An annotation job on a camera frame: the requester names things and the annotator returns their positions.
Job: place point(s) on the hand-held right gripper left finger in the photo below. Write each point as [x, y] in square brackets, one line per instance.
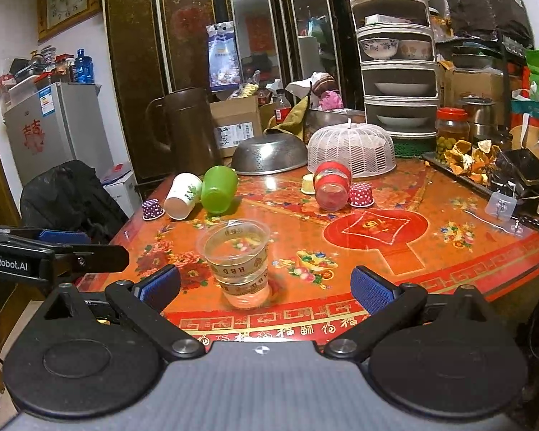
[161, 286]

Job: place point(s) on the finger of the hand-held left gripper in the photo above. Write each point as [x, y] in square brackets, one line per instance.
[96, 258]
[65, 236]

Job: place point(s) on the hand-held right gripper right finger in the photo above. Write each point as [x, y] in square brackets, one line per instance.
[370, 291]

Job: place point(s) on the clear plastic cup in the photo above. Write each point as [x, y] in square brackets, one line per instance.
[237, 260]

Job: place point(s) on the purple dotted paper cup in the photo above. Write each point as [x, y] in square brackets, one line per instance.
[152, 210]

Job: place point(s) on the white paper cup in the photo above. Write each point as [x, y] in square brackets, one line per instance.
[182, 197]

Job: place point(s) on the red dotted paper cup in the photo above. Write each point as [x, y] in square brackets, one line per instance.
[360, 195]

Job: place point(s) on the red plastic cup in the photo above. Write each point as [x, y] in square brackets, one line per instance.
[331, 188]

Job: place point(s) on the green plastic cup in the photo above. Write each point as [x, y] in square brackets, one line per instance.
[218, 188]

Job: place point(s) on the small yellow cup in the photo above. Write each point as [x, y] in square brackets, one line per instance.
[307, 185]

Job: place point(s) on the black plastic bag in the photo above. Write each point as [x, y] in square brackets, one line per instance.
[67, 200]

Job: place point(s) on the white carton box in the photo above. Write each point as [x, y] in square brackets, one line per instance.
[123, 191]

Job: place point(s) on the red floral tablecloth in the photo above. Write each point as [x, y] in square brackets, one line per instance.
[431, 242]

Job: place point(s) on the grey refrigerator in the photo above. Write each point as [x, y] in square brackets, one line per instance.
[49, 137]

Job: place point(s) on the white mesh food cover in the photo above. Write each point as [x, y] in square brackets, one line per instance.
[351, 150]

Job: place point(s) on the green woven mat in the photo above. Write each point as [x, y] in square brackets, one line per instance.
[413, 147]

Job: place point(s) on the small clear plastic box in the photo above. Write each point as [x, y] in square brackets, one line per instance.
[499, 206]

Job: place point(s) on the brown plastic pitcher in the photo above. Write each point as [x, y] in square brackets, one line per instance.
[189, 130]

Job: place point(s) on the tray of dried orange peel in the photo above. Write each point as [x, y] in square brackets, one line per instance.
[469, 161]

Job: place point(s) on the pile of pots and jars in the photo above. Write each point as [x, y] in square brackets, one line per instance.
[31, 72]

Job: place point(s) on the steel colander bowl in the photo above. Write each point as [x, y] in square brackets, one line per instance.
[269, 155]

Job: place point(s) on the blue water bottle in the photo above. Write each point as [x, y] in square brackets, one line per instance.
[84, 67]

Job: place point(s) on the white plate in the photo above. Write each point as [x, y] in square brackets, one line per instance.
[399, 121]
[402, 88]

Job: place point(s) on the steel basin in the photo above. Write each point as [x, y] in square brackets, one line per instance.
[330, 120]

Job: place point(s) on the pickle jar with red lid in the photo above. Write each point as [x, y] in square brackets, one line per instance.
[452, 132]

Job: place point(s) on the cardboard box with label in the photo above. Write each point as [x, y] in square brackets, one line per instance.
[238, 121]

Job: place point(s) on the dark mirrored wardrobe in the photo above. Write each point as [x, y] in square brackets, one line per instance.
[134, 54]

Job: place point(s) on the black smartphone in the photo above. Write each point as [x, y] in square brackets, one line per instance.
[525, 168]

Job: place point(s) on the pink knitted cloth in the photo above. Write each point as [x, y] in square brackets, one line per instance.
[329, 94]

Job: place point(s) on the soda bottle with red label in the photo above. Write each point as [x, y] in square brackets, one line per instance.
[282, 107]

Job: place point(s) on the tiered grey dish rack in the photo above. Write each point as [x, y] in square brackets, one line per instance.
[399, 69]

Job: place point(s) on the large cardboard box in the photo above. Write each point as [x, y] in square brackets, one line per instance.
[471, 86]

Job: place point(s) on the red gift bag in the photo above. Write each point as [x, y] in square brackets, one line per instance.
[534, 128]

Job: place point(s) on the blue and white bag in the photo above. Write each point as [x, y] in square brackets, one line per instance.
[224, 56]

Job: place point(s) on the blue patterned bowl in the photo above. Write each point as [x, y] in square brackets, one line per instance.
[378, 48]

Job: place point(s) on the floral bowl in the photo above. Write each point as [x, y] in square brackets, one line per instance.
[415, 50]

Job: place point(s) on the black cloth bag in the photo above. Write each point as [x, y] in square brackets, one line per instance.
[485, 2]

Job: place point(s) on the framed wall clock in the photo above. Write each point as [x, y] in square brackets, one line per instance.
[67, 2]

